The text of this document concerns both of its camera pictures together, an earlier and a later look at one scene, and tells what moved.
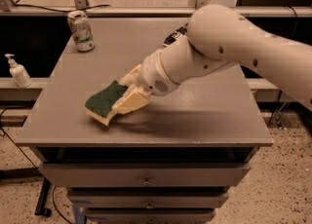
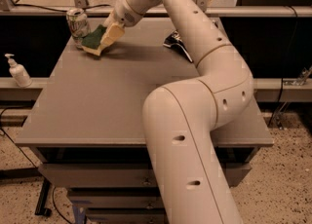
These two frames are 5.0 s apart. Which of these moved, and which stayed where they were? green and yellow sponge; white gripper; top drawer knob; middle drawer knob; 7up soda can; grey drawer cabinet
Moved: green and yellow sponge; white gripper
Stayed: 7up soda can; middle drawer knob; top drawer knob; grey drawer cabinet
